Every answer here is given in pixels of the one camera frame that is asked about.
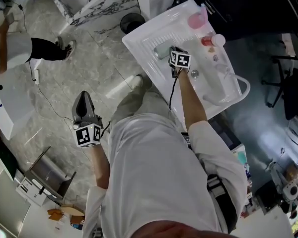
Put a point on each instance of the black device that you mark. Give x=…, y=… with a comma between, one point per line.
x=186, y=137

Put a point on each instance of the red bottle with white cap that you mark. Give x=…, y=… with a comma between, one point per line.
x=211, y=40

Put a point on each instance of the white power adapter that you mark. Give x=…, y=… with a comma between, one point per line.
x=36, y=76

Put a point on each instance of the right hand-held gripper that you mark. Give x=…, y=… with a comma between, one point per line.
x=180, y=59

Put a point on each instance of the person's pale shoe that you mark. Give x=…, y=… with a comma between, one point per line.
x=135, y=80

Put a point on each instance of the person's white shirt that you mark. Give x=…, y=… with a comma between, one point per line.
x=159, y=172

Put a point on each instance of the person's left forearm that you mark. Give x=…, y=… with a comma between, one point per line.
x=100, y=165

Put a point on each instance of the black office chair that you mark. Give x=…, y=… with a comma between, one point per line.
x=288, y=88

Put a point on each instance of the metal frame stand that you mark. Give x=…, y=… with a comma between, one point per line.
x=49, y=175

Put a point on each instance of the pink bottle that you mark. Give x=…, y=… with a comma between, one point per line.
x=197, y=19

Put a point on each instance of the white plastic basin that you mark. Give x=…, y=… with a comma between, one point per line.
x=151, y=41

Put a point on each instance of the white panel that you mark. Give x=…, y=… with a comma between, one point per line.
x=12, y=100

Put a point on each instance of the pale green object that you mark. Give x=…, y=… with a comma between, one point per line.
x=161, y=50

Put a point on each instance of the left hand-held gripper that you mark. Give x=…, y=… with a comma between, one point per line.
x=88, y=133

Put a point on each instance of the metal drain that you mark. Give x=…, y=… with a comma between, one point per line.
x=195, y=74

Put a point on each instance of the person's right forearm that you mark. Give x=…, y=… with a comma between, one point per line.
x=191, y=98

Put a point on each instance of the small grey object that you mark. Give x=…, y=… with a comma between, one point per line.
x=215, y=57

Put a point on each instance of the grey machine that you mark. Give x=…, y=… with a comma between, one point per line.
x=285, y=185

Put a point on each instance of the small tan object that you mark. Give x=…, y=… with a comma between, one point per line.
x=211, y=49

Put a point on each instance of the black waste bin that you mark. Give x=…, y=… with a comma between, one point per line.
x=131, y=21

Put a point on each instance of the person's khaki trousers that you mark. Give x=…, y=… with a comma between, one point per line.
x=134, y=103

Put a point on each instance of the black counter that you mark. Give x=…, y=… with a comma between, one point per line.
x=250, y=6

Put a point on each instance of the cardboard pieces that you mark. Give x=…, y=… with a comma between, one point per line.
x=64, y=213

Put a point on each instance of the marble block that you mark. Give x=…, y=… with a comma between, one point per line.
x=94, y=1

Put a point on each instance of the white cabinet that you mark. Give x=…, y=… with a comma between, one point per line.
x=2, y=190

